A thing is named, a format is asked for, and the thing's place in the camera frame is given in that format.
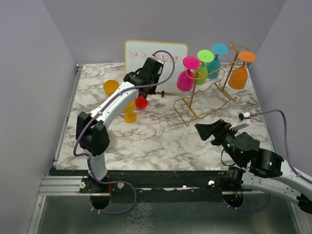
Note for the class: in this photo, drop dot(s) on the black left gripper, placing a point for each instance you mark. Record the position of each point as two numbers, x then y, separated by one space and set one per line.
152 91

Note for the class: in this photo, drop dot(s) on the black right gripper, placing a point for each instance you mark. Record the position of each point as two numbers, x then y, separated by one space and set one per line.
205 130

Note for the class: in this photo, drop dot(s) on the red wine glass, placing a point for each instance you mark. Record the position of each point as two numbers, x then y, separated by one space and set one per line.
141 102

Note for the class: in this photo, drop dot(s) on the yellow wine glass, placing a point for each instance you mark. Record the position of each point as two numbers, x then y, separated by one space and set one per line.
129 114
110 87

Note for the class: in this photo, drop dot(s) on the pink wine glass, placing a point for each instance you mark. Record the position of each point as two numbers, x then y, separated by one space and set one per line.
185 80

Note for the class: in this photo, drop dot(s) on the gold wire glass rack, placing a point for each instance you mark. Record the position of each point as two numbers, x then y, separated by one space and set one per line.
214 94

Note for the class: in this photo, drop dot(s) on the orange wine glass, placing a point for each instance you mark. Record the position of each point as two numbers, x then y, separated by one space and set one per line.
239 76

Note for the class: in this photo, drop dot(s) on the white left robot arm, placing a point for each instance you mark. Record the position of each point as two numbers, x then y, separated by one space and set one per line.
92 138

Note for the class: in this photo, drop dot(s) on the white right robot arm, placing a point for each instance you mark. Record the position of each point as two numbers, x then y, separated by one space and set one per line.
255 168

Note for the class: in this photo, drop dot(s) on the green wine glass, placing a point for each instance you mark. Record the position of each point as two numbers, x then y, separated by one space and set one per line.
201 73

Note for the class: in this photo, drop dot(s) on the teal wine glass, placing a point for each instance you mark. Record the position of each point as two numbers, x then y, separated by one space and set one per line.
214 66

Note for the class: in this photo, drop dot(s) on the yellow framed whiteboard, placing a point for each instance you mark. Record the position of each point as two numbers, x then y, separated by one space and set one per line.
141 69

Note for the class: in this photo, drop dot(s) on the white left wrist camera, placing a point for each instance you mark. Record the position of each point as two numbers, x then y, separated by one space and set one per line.
157 59

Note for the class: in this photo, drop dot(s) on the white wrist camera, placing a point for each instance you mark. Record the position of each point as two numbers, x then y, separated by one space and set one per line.
157 59
243 121

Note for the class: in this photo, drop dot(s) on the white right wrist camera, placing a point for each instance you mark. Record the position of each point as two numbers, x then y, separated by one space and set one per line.
243 121

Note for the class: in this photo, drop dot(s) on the aluminium left side rail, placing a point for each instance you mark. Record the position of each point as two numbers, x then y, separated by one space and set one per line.
68 110

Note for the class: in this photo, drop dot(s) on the black front mounting rail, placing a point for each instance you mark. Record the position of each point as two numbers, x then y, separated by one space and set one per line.
150 186

